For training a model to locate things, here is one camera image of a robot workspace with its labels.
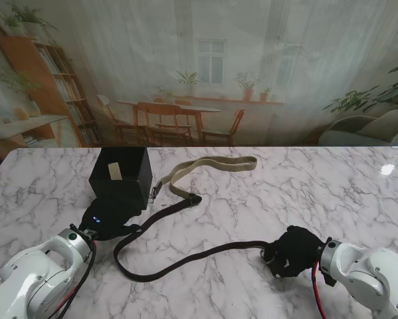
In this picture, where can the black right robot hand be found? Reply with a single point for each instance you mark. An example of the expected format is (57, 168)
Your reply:
(298, 252)

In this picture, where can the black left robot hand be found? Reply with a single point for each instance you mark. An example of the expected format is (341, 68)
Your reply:
(107, 221)

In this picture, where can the beige woven belt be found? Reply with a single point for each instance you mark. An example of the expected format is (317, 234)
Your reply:
(114, 171)
(218, 161)

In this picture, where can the black belt with silver buckle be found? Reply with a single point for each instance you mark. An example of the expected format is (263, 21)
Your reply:
(172, 210)

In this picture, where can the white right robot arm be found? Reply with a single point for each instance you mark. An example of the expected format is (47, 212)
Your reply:
(368, 272)

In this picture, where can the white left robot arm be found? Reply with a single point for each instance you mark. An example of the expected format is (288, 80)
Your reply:
(36, 276)

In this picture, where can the black belt storage box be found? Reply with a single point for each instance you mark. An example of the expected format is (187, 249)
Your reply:
(119, 187)

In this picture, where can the printed room scene backdrop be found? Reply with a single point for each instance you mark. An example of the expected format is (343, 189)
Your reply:
(198, 66)

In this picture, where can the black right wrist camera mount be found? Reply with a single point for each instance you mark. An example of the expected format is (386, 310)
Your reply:
(330, 279)

